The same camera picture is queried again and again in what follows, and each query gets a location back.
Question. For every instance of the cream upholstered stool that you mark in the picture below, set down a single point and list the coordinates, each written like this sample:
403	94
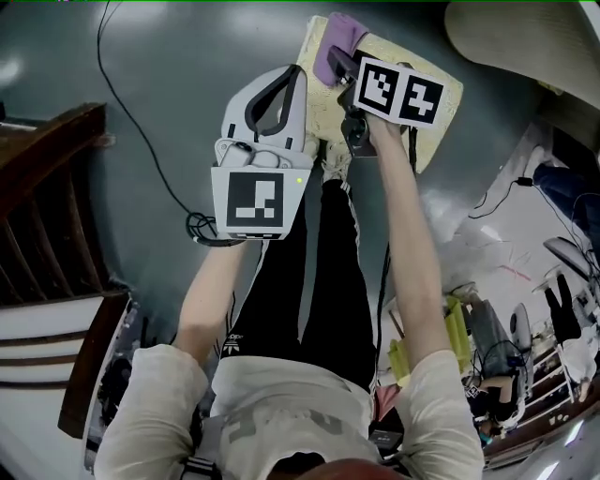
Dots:
323	108

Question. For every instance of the purple cloth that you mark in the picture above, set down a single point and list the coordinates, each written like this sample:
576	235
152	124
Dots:
337	33

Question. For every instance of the person's right white shoe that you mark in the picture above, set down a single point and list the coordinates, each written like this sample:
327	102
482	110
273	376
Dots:
336	161

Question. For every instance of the person's left white shoe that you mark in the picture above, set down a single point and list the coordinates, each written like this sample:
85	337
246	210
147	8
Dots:
314	147

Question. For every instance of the dark wooden chair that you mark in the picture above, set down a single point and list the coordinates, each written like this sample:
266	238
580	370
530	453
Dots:
37	225

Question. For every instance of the person's white shoe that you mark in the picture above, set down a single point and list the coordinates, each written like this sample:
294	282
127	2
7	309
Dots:
314	147
336	161

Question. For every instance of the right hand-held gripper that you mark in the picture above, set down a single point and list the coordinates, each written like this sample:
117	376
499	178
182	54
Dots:
375	89

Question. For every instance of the black power adapter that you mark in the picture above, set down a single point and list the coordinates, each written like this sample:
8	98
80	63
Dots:
523	181

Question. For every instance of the person's black striped trousers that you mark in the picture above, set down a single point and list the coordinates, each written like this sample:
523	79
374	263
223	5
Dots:
304	281

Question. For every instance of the black waist box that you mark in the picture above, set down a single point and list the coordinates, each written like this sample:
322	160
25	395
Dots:
386	440

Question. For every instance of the grey office chair base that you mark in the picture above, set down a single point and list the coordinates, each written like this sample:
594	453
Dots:
572	255

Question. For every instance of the person's left forearm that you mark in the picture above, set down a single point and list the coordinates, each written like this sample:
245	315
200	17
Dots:
211	300

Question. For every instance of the person's right forearm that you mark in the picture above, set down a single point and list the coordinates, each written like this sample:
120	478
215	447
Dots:
412	244

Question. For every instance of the dark teal floor mat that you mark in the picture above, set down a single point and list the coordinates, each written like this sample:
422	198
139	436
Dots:
187	70

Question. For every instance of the yellow-green stool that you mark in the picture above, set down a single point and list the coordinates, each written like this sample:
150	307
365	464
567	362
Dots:
457	323

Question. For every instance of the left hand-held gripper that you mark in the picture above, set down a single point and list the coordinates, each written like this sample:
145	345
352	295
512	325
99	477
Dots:
255	201

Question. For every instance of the person's cream shirt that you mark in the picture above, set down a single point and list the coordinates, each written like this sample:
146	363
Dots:
281	412

